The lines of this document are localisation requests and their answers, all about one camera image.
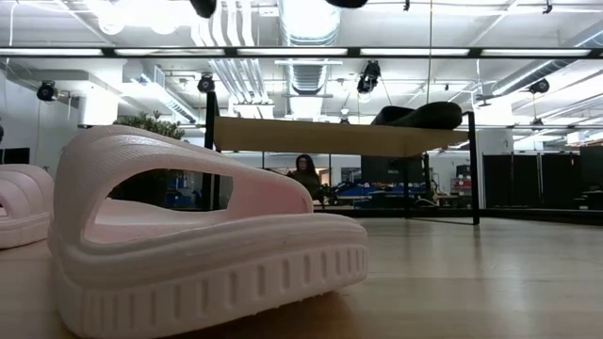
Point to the black foam slide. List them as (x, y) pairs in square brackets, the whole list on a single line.
[(433, 117)]

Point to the pink foam slide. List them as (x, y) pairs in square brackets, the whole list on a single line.
[(188, 282), (23, 212)]

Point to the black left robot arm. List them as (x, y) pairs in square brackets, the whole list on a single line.
[(203, 7)]

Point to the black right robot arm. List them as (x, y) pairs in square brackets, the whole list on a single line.
[(346, 3)]

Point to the black background robot arm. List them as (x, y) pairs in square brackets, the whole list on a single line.
[(339, 194)]

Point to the person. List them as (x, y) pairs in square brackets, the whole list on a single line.
[(305, 172)]

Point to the green potted plant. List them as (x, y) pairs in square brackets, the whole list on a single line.
[(151, 124)]

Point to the stacked storage bins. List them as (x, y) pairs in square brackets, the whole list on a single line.
[(462, 181)]

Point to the black partition cabinets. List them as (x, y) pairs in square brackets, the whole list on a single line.
[(518, 181)]

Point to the dark monitor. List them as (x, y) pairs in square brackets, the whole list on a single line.
[(592, 165)]

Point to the wooden shelf with black frame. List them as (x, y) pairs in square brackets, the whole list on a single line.
[(330, 136)]

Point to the large dark wall screen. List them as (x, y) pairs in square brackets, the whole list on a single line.
[(386, 169)]

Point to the black overhead camera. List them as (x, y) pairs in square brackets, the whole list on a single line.
[(369, 75)]

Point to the black overhead frame beam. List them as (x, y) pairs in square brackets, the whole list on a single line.
[(354, 52)]

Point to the silver ventilation duct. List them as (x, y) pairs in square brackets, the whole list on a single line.
[(308, 23)]

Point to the black table frame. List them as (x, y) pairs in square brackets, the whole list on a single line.
[(542, 215)]

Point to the small dark wall screen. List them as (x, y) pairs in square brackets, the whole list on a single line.
[(16, 156)]

